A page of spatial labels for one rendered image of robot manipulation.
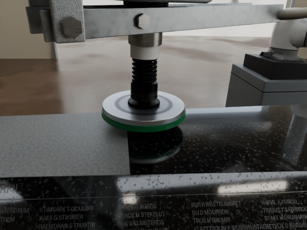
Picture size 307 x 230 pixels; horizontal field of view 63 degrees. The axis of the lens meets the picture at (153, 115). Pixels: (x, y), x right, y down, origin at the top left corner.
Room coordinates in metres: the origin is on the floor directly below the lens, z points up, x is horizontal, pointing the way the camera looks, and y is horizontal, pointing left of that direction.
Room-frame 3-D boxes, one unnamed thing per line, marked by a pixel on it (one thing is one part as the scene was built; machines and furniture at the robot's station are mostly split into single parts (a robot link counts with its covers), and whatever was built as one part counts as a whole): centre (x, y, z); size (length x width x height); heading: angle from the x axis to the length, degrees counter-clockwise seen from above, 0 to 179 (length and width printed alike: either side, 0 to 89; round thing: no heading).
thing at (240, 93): (1.50, -0.74, 0.40); 0.50 x 0.50 x 0.80; 10
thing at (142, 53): (0.61, 0.03, 1.06); 0.07 x 0.07 x 0.04
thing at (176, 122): (0.61, 0.03, 0.91); 0.22 x 0.22 x 0.04
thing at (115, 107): (0.61, 0.03, 0.92); 0.21 x 0.21 x 0.01
